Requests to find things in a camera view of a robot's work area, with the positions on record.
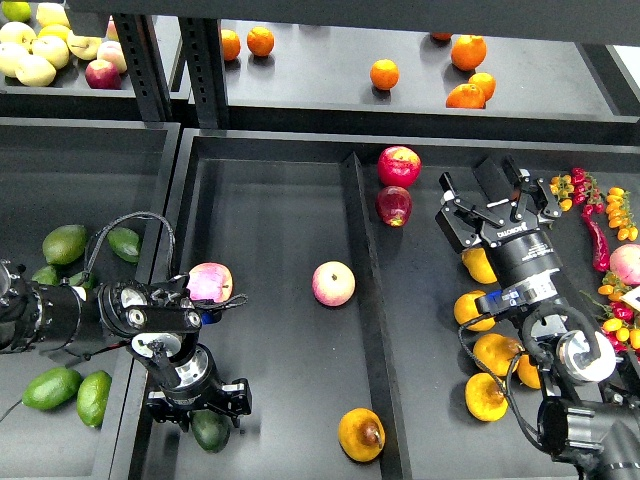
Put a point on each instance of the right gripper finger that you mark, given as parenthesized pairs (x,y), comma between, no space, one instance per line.
(459,219)
(530,194)

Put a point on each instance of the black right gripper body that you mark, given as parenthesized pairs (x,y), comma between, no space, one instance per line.
(519,252)

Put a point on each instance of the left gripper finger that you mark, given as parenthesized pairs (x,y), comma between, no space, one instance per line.
(233,400)
(162,410)

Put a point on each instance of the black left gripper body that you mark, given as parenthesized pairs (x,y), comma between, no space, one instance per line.
(192,384)

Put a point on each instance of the dark green avocado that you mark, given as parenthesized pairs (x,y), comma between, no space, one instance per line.
(211,430)
(125,243)

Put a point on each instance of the yellow pear with brown spot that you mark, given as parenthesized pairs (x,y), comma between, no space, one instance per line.
(361,435)

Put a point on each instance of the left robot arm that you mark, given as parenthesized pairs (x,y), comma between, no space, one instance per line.
(159,325)

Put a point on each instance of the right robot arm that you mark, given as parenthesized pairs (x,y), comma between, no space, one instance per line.
(589,413)

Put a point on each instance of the yellow pear with stem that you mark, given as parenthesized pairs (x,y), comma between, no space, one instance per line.
(477,264)

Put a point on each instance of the green avocado lower right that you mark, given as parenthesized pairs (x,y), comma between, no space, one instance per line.
(92,398)

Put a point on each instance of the yellow pear with brown patch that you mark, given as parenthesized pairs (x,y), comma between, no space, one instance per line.
(494,353)

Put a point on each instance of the bright green avocado lower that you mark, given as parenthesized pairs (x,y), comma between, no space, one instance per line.
(52,388)

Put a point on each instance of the yellow pear bottom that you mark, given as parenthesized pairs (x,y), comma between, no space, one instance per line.
(484,397)

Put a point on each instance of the dark green avocado top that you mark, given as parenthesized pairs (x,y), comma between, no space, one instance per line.
(125,243)

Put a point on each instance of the green avocado row middle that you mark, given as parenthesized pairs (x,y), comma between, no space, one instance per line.
(83,279)

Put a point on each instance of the green avocado row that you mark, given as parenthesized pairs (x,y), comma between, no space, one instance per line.
(83,279)
(47,275)

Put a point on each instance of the green avocado row left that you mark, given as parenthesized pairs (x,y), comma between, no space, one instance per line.
(47,275)

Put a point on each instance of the green avocado top left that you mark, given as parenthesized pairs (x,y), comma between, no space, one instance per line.
(65,244)

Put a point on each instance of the orange cherry tomato bunch left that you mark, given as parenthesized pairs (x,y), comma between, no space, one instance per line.
(562,188)

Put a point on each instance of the orange cherry tomato bunch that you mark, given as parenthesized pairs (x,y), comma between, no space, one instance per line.
(619,214)
(562,188)

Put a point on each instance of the red cherry tomato bunch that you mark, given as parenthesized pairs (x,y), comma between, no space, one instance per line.
(586,192)

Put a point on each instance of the dark red apple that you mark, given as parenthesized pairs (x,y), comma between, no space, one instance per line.
(394,205)

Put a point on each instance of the red chili pepper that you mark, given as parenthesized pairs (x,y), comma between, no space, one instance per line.
(600,246)

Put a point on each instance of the bright red apple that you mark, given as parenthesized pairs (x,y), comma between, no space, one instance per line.
(398,166)

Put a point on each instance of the pink apple left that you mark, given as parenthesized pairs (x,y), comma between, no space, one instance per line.
(210,281)

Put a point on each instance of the pink apple right edge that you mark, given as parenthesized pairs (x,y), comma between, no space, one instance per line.
(624,263)

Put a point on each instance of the orange on shelf front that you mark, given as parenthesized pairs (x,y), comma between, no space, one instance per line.
(467,96)

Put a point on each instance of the orange on shelf right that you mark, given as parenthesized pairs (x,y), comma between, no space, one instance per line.
(486,82)

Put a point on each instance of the mixed cherry tomato bunch lower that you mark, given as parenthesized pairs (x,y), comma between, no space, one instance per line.
(618,320)

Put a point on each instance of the orange cherry tomato bunch right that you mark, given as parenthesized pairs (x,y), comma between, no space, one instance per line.
(619,214)

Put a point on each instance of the white label card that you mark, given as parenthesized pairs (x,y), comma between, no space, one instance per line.
(632,298)

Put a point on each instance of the black centre tray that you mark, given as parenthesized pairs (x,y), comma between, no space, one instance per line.
(272,208)

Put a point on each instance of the black tray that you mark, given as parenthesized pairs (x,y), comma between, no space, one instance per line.
(272,208)
(56,172)

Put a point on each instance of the large orange on shelf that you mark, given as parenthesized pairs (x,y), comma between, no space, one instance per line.
(468,52)

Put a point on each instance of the pink apple centre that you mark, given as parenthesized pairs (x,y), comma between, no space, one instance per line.
(333,283)

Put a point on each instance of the orange under shelf edge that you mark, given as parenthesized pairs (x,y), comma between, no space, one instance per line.
(441,37)

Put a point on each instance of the orange on shelf centre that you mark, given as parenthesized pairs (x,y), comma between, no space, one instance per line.
(384,74)

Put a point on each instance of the black left tray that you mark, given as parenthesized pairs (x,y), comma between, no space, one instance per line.
(56,172)

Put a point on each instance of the orange on shelf left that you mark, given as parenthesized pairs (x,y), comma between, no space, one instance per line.
(231,44)

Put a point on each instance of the red apple on shelf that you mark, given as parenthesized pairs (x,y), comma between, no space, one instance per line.
(102,74)

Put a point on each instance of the black shelf post right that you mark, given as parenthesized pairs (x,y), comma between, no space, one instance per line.
(202,47)

